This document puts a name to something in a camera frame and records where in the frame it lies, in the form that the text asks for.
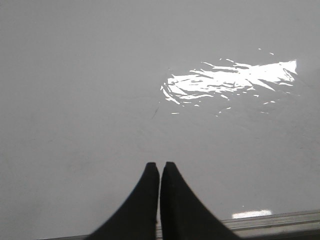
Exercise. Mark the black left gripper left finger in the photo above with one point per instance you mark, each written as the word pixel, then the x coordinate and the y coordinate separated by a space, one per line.
pixel 137 216

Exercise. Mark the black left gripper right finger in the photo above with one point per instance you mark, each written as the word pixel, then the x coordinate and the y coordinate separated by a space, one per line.
pixel 182 215

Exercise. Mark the white whiteboard with aluminium frame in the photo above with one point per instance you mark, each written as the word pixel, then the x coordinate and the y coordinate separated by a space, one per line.
pixel 92 90

